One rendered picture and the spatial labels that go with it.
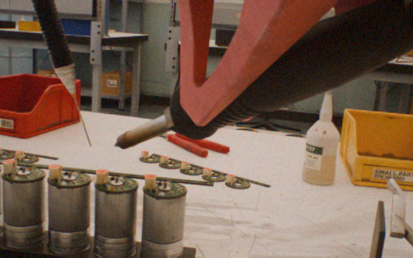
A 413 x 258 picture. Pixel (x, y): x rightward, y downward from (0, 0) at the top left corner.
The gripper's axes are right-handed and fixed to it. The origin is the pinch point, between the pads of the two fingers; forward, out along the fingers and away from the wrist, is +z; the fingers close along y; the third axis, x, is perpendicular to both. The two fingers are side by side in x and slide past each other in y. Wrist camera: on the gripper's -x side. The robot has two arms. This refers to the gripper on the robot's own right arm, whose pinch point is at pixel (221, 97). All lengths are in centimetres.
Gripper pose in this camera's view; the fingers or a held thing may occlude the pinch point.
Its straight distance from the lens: 19.6
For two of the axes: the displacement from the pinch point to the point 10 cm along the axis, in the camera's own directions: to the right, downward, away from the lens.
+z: -3.7, 7.5, 5.5
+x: 5.2, 6.6, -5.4
